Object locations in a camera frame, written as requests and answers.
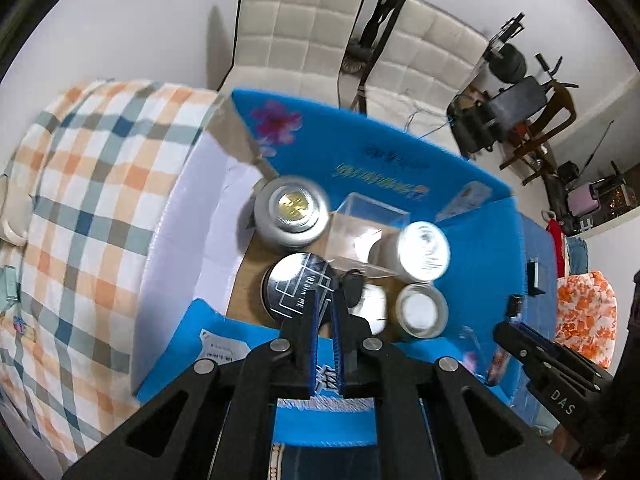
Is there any brown wooden chair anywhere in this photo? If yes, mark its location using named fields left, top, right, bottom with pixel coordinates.
left=499, top=79, right=578, bottom=186

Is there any black weight bench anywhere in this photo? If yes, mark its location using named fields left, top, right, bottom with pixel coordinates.
left=447, top=76, right=547, bottom=158

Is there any silver round tin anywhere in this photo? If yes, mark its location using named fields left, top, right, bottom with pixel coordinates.
left=253, top=176, right=330, bottom=252

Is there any steel cup with white lid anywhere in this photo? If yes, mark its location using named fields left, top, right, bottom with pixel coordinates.
left=395, top=284, right=449, bottom=339

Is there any small white tape roll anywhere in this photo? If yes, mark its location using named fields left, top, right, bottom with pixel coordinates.
left=349, top=284, right=387, bottom=335

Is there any white padded chair right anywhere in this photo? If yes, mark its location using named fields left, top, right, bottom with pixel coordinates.
left=355, top=0, right=489, bottom=155

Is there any white padded chair left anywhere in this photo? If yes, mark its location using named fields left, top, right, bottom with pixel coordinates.
left=219, top=0, right=363, bottom=106

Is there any white padded chair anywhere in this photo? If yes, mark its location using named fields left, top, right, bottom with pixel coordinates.
left=355, top=0, right=489, bottom=155
left=219, top=0, right=363, bottom=106

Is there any white purifying cream jar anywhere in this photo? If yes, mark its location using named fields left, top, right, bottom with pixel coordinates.
left=378, top=221, right=450, bottom=283

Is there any black patterned round tin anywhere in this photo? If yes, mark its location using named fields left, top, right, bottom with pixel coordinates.
left=260, top=252, right=338, bottom=326

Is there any barbell with black plates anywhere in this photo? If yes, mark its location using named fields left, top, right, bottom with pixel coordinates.
left=483, top=13, right=527, bottom=84

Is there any blue cardboard box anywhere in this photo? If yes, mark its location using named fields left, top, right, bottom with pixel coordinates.
left=130, top=88, right=532, bottom=449

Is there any plaid orange blue cloth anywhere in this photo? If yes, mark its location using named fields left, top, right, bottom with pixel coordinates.
left=1, top=80, right=217, bottom=467

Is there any blue striped tablecloth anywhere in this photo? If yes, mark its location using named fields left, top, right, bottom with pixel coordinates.
left=269, top=216, right=555, bottom=479

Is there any grey metal box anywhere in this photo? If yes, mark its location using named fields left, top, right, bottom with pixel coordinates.
left=526, top=259, right=541, bottom=297

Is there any red cloth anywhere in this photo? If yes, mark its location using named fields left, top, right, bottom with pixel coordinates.
left=546, top=218, right=566, bottom=278

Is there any white bowl on plaid cloth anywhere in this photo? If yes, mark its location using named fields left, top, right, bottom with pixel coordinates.
left=0, top=174, right=34, bottom=247

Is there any clear acrylic box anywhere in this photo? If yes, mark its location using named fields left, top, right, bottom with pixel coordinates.
left=323, top=192, right=410, bottom=280

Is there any orange white floral cushion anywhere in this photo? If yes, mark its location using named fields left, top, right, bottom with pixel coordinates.
left=554, top=271, right=617, bottom=370

